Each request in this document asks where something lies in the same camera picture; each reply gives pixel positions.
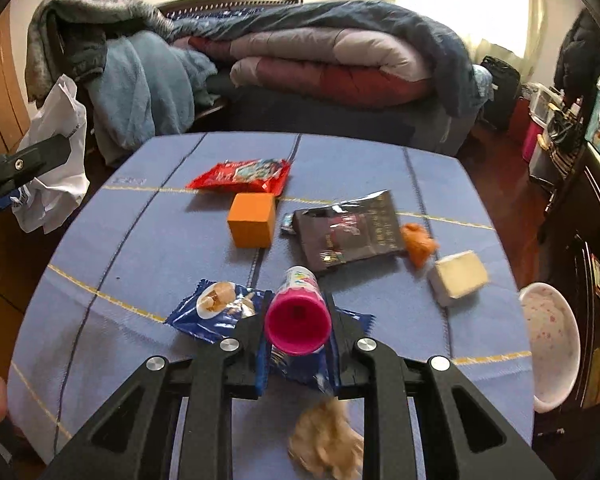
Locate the crumpled brown tissue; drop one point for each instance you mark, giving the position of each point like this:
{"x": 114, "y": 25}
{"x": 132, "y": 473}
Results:
{"x": 325, "y": 435}

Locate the pink storage bin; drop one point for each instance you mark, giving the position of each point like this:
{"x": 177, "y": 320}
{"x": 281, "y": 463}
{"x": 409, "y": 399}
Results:
{"x": 530, "y": 142}

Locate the pink printed cup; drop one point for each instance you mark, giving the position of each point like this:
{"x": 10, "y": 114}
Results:
{"x": 297, "y": 320}

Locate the light blue blanket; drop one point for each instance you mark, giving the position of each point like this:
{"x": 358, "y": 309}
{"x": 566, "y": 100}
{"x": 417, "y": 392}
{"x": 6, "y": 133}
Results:
{"x": 145, "y": 90}

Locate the cream sponge block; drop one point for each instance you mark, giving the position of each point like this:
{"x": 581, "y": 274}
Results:
{"x": 457, "y": 277}

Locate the small silver wrapper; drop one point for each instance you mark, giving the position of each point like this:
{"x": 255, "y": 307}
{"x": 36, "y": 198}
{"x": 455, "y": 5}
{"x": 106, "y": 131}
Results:
{"x": 287, "y": 225}

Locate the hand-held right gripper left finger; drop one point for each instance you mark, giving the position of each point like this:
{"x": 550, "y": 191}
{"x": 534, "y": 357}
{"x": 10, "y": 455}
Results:
{"x": 260, "y": 380}

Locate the pink and red comforter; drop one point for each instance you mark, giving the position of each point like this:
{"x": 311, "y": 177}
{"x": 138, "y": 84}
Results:
{"x": 330, "y": 70}

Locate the white plastic bag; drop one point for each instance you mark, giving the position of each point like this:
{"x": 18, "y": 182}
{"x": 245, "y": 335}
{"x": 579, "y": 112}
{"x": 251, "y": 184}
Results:
{"x": 60, "y": 125}

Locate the orange box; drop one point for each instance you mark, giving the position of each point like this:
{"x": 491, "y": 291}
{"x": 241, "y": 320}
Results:
{"x": 250, "y": 220}

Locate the black hanging coat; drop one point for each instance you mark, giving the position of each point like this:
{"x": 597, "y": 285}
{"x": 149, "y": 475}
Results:
{"x": 580, "y": 55}

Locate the blue striped tablecloth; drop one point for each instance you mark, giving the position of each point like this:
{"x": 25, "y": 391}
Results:
{"x": 130, "y": 260}

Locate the dark grey garment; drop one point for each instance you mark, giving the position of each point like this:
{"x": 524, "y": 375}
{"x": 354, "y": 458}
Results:
{"x": 80, "y": 55}

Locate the bed with dark sheet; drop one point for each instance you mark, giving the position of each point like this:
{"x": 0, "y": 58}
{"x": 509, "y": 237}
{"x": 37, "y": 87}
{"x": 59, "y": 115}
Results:
{"x": 330, "y": 120}

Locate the black suitcase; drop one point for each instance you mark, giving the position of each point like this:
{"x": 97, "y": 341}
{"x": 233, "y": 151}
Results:
{"x": 500, "y": 90}

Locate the grey fuzzy blanket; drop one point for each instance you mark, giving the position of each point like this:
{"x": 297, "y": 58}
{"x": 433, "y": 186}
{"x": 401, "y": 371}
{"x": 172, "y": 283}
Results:
{"x": 80, "y": 15}

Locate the white speckled bowl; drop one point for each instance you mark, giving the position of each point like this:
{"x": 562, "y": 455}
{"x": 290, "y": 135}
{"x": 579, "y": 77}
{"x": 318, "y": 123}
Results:
{"x": 550, "y": 340}

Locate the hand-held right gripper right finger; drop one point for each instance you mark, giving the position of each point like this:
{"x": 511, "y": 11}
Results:
{"x": 334, "y": 380}

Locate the red snack packet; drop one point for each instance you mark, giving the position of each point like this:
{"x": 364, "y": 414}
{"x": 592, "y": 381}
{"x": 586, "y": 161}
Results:
{"x": 240, "y": 175}

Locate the wooden wardrobe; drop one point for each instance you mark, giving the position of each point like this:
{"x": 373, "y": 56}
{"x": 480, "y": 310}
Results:
{"x": 0, "y": 85}

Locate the white storage container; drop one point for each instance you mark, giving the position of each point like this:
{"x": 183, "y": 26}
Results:
{"x": 545, "y": 102}

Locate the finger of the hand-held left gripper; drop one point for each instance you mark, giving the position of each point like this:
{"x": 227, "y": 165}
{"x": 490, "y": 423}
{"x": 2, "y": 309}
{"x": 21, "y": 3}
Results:
{"x": 35, "y": 160}

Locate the blue biscuit packet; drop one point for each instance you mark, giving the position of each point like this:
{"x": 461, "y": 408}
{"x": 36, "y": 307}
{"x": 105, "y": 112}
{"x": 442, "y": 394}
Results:
{"x": 215, "y": 310}
{"x": 305, "y": 367}

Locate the dark wooden dresser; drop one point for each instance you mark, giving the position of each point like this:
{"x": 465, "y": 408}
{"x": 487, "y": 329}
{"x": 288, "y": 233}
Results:
{"x": 580, "y": 210}

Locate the crumpled orange wrapper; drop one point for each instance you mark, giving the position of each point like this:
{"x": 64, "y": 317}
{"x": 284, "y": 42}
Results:
{"x": 417, "y": 245}

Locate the black snack packet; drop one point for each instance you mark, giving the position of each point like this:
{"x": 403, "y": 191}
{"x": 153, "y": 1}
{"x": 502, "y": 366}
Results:
{"x": 350, "y": 235}

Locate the pale window curtain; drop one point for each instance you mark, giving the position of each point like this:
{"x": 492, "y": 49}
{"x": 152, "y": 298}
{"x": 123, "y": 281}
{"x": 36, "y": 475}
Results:
{"x": 545, "y": 20}

